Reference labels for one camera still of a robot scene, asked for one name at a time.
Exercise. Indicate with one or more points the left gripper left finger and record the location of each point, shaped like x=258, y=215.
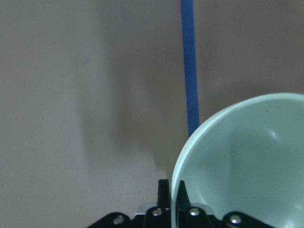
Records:
x=158, y=216

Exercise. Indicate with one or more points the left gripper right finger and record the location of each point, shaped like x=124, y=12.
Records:
x=190, y=216

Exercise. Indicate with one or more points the green bowl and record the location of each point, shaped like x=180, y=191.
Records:
x=248, y=157

